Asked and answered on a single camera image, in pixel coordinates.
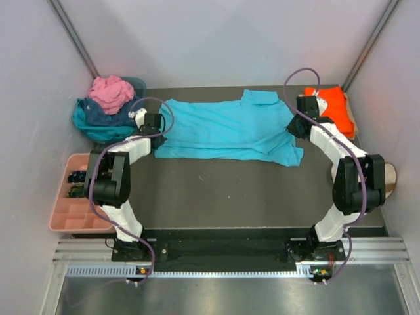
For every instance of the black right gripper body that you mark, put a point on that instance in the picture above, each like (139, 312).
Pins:
(293, 128)

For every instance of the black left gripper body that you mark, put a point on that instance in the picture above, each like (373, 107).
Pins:
(161, 140)

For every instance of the light blue t shirt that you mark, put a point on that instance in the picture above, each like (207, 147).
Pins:
(251, 128)

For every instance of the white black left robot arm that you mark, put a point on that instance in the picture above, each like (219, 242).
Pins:
(107, 185)

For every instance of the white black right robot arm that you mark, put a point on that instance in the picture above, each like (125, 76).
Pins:
(358, 188)

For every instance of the folded orange t shirt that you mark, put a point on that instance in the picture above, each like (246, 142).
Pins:
(336, 110)

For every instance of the teal plastic laundry bin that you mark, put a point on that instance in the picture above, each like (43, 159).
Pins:
(138, 85)

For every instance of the teal t shirt in bin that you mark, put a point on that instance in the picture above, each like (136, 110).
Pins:
(99, 134)

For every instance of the pink t shirt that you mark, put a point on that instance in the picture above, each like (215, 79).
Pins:
(111, 93)

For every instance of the dark blue t shirt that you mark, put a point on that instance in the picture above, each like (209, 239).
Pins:
(95, 115)

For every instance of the pink compartment tray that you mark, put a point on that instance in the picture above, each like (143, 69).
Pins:
(74, 215)

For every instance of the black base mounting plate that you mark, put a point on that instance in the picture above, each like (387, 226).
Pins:
(221, 249)

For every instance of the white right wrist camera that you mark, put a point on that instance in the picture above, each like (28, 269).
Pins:
(322, 104)

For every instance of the dark hair tie blue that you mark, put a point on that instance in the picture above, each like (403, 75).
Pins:
(76, 177)

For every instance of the cream canvas drawstring bag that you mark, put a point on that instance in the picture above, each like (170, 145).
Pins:
(390, 179)

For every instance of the dark hair tie green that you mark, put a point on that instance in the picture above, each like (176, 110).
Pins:
(76, 191)

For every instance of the grey slotted cable duct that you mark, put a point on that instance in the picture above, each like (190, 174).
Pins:
(132, 271)

